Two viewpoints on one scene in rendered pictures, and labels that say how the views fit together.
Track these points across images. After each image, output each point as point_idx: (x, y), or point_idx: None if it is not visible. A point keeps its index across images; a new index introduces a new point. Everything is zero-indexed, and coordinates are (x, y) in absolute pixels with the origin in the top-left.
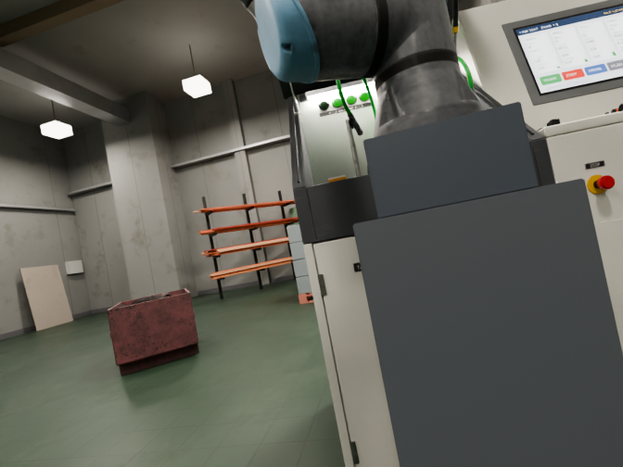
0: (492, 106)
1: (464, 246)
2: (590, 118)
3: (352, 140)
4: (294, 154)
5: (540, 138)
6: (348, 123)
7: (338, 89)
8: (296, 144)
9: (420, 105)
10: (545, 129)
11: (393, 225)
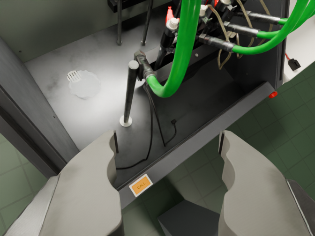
0: (283, 8)
1: None
2: (310, 63)
3: (134, 87)
4: (47, 168)
5: (280, 85)
6: (134, 73)
7: (168, 96)
8: (28, 140)
9: None
10: (288, 80)
11: None
